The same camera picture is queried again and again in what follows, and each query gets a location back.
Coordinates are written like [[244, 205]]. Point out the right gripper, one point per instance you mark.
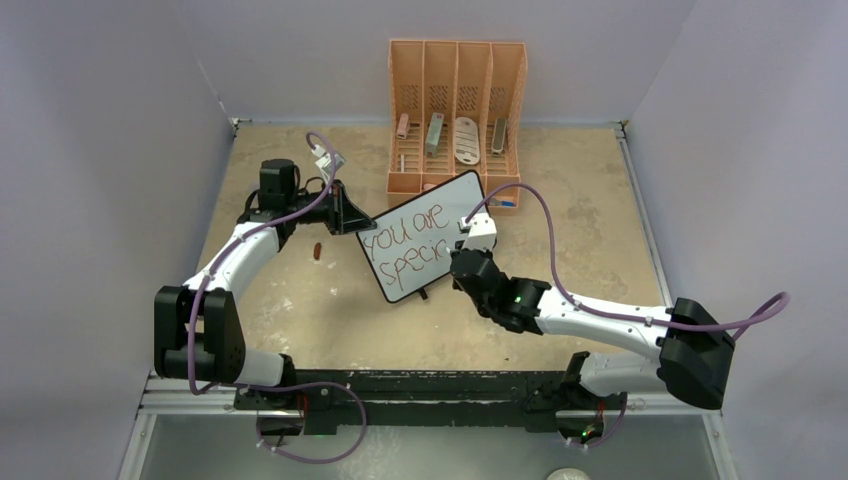
[[486, 252]]

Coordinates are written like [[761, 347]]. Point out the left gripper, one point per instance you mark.
[[342, 217]]

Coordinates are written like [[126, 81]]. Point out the black framed whiteboard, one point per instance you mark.
[[410, 247]]

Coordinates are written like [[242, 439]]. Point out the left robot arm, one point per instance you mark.
[[197, 330]]

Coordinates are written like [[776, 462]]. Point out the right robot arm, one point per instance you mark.
[[680, 349]]

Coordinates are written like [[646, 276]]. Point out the blue grey small item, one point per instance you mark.
[[502, 203]]

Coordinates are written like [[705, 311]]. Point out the white oval perforated plate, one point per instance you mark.
[[466, 142]]

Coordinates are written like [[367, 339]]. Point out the grey green box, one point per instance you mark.
[[433, 134]]

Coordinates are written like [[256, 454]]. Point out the grey eraser block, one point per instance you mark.
[[498, 138]]

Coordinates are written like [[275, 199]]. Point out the peach plastic desk organizer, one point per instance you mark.
[[455, 107]]

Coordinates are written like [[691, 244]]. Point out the white round object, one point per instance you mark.
[[568, 474]]

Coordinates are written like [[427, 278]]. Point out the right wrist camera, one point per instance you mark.
[[479, 232]]

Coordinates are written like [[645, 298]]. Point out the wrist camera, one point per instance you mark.
[[479, 232], [324, 164]]

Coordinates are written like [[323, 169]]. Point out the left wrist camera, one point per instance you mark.
[[324, 164]]

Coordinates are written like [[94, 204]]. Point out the black aluminium base frame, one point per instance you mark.
[[536, 401]]

